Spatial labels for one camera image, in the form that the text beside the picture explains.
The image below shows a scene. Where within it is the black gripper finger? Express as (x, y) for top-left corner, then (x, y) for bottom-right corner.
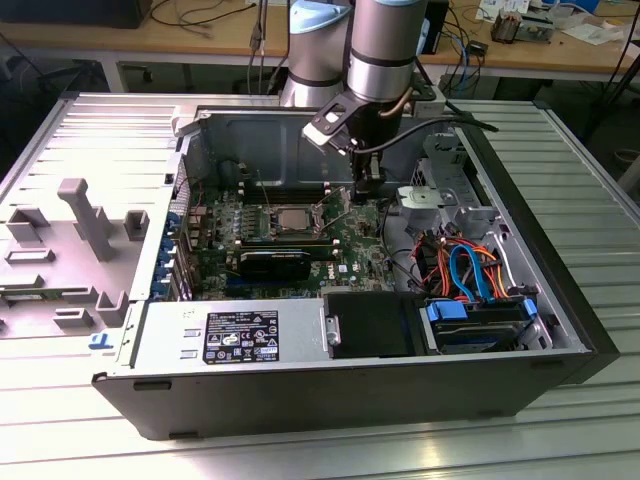
(352, 159), (372, 204)
(369, 161), (388, 201)

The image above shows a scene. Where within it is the metal socket cover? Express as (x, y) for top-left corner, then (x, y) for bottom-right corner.
(312, 187), (355, 234)

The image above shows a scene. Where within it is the silver CPU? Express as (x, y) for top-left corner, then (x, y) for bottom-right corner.
(275, 207), (314, 234)

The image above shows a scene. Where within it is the black RAM slot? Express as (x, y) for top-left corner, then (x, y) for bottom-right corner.
(240, 194), (330, 203)
(240, 184), (330, 192)
(240, 189), (330, 197)

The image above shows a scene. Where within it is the CPU socket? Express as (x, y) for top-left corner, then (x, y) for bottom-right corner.
(268, 202), (329, 239)

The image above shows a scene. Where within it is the grey metal drive cage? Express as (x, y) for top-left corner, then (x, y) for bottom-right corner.
(409, 130), (481, 211)

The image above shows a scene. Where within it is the green motherboard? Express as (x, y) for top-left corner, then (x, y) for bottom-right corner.
(187, 180), (401, 302)

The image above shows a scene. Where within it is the black upright box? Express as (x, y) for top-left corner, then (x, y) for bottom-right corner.
(428, 0), (451, 56)

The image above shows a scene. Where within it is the black graphics card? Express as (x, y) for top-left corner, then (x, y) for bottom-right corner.
(235, 248), (312, 282)

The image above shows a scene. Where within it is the brown transformer block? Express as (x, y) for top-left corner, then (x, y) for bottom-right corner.
(489, 12), (524, 45)

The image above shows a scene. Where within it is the hard disk in blue carrier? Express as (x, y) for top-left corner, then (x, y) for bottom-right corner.
(418, 297), (540, 355)

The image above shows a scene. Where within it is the black PC case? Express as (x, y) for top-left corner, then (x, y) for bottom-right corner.
(91, 102), (621, 442)

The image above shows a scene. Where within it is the white paper sheet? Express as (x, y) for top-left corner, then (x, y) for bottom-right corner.
(562, 17), (626, 47)

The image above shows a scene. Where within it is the grey round bin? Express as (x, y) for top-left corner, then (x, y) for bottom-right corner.
(612, 147), (640, 176)

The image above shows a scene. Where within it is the silver power supply unit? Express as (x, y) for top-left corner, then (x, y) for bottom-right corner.
(130, 298), (327, 372)

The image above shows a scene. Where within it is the grey parts rack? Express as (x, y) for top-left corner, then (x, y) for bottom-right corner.
(0, 177), (152, 342)

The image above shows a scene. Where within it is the wooden workbench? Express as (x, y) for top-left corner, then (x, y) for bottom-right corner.
(0, 0), (640, 96)

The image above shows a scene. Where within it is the black equipment box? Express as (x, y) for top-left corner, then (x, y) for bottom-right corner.
(0, 0), (151, 30)

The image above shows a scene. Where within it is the silver round-top bracket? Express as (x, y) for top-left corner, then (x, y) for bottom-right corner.
(396, 184), (458, 226)

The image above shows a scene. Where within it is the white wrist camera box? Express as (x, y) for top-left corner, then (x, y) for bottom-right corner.
(301, 93), (359, 152)
(407, 84), (448, 117)

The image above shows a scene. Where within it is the black camera cable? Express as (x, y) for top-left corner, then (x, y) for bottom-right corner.
(349, 112), (501, 151)

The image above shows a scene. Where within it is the orange wire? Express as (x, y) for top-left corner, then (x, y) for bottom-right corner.
(469, 242), (512, 301)
(435, 238), (454, 299)

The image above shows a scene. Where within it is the blue wire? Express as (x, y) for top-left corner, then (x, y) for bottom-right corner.
(448, 242), (497, 304)

